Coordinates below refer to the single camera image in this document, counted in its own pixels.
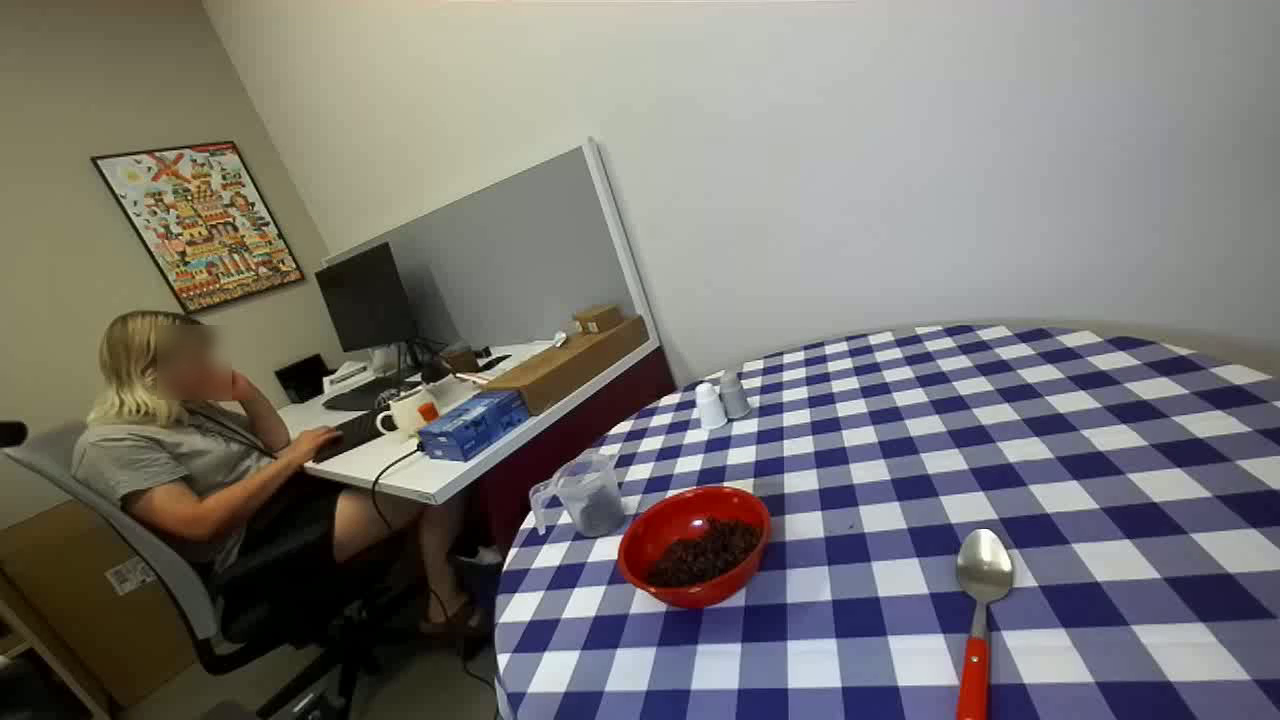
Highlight large brown cardboard box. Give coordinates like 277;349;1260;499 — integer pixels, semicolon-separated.
0;497;204;718

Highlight white mug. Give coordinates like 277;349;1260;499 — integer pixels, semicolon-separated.
373;394;445;440

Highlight black keyboard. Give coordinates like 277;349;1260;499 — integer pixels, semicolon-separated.
309;411;393;468

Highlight colourful framed wall poster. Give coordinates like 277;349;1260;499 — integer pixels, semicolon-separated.
90;136;309;318

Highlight blue tissue box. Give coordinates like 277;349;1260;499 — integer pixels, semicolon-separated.
416;389;533;465

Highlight seated blonde person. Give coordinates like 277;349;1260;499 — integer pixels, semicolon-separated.
68;309;483;636

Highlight grey office chair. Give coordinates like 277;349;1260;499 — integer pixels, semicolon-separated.
0;416;393;720

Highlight black computer monitor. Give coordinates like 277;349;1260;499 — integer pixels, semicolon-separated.
312;240;429;384

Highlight red plastic bowl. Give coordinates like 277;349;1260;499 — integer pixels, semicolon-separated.
616;484;778;613

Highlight grey desk partition panel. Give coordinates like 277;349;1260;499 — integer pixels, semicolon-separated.
317;136;666;356

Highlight blue white checkered tablecloth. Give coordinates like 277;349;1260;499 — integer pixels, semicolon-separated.
491;322;1280;720

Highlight white shaker bottle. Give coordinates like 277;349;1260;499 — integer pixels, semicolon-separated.
694;376;733;433

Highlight white office desk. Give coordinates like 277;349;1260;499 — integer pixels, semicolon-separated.
274;332;676;544

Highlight clear plastic measuring jug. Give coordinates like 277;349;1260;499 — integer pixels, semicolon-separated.
523;447;633;540

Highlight grey shaker bottle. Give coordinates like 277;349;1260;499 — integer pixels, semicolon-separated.
716;367;757;422

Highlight red handled metal spoon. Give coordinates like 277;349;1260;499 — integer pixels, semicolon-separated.
952;526;1019;720

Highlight long cardboard box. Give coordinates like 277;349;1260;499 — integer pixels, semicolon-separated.
483;311;654;416

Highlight dark coffee beans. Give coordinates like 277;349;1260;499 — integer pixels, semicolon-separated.
646;515;766;594

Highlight black desk cable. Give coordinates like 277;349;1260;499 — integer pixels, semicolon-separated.
367;437;431;536

